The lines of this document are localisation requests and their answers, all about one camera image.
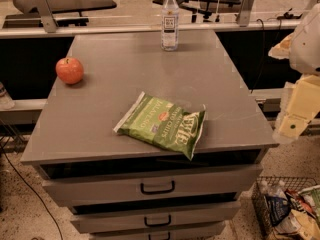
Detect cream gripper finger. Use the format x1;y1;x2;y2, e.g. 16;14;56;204
268;34;293;60
272;113;310;144

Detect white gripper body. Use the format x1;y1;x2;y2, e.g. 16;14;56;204
286;75;320;122

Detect clear plastic water bottle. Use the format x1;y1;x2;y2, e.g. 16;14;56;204
161;0;179;51

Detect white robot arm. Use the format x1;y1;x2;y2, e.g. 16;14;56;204
268;3;320;144

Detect green jalapeno chip bag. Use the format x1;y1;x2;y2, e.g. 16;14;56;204
113;92;206;160

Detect snack bags in basket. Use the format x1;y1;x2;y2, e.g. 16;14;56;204
262;181;320;240

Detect bottom grey drawer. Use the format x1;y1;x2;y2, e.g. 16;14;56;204
89;221;225;240

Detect grey drawer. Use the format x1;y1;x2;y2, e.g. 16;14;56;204
43;164;262;207
71;201;241;234
89;221;225;240

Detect grey drawer cabinet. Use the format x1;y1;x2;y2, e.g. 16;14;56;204
21;30;274;240

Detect red apple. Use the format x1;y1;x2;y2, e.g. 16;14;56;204
55;57;84;84

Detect middle grey drawer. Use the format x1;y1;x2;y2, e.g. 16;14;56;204
71;201;241;234

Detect dark bench left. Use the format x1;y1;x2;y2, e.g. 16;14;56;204
3;0;117;28

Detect top grey drawer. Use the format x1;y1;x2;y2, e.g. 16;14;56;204
43;164;262;207

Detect metal rail bracket right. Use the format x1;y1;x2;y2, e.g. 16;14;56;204
236;0;254;27

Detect metal rail bracket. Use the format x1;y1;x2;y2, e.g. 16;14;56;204
34;0;58;33
236;0;254;27

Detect wire basket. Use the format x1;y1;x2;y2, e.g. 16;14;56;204
252;176;316;240

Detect metal rail bracket left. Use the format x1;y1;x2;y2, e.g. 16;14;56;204
34;0;58;33

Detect black floor cable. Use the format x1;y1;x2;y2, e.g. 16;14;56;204
0;143;64;240

